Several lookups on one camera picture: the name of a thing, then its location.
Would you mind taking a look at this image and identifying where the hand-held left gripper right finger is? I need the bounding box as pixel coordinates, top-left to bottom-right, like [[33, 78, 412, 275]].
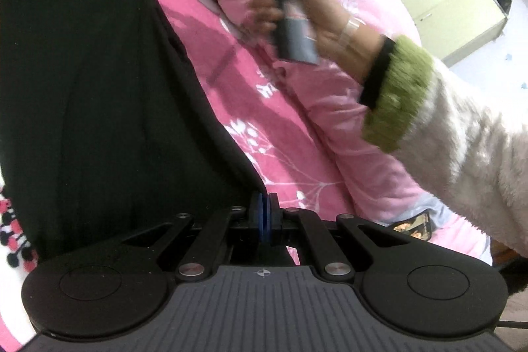
[[264, 192, 414, 284]]

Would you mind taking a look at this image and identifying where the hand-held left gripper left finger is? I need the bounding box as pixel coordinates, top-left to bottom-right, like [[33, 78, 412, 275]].
[[121, 192, 265, 286]]

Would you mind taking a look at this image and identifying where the black printed sweatshirt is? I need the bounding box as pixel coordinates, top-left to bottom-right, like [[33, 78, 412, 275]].
[[0, 0, 267, 266]]

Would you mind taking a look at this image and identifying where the person's right forearm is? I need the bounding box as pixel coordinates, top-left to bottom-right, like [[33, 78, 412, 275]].
[[359, 35, 528, 254]]

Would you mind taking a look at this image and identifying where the person's right hand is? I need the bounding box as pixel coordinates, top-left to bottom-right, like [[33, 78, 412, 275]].
[[243, 0, 388, 84]]

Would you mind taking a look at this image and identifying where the pink floral blanket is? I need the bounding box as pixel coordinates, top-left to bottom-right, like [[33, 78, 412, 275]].
[[0, 0, 351, 352]]

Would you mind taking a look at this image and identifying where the pink grey floral quilt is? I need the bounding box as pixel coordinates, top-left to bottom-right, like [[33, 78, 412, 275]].
[[165, 0, 493, 266]]

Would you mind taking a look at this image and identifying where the smartphone on bed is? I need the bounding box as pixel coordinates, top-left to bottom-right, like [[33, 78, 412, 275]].
[[390, 211, 433, 242]]

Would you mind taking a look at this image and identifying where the silver bracelet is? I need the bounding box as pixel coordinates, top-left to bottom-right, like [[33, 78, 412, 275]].
[[336, 16, 368, 53]]

